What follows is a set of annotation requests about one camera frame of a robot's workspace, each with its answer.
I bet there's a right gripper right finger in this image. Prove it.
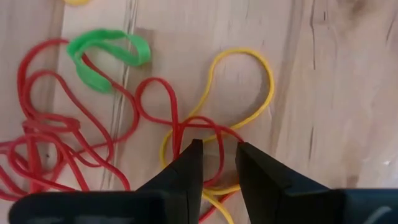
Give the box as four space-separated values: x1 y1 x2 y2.
235 141 343 224

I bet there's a long yellow rubber band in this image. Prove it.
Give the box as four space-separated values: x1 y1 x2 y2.
63 0 91 7

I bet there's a wide green rubber band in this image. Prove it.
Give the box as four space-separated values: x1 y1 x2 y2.
66 28 152 95

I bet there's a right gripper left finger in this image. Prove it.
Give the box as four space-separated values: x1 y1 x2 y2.
136 138 205 224

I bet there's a red rubber band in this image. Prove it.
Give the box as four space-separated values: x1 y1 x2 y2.
134 77 245 224
16 37 141 151
0 116 91 202
22 70 132 192

